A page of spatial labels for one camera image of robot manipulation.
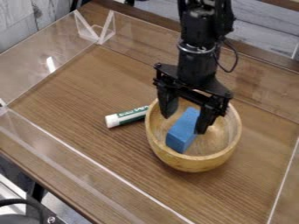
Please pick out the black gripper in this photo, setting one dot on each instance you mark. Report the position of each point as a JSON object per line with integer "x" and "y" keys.
{"x": 191, "y": 80}

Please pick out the blue foam block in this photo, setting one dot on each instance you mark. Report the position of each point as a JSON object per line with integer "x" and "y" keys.
{"x": 180, "y": 134}

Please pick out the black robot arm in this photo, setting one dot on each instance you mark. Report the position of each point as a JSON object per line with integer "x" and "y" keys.
{"x": 207, "y": 21}

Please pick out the brown wooden bowl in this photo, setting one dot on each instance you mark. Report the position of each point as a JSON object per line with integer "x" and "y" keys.
{"x": 210, "y": 149}

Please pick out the white green tube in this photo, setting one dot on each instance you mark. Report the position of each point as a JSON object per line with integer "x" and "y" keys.
{"x": 125, "y": 116}

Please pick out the clear acrylic corner bracket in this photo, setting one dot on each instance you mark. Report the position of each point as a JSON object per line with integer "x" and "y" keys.
{"x": 96, "y": 33}

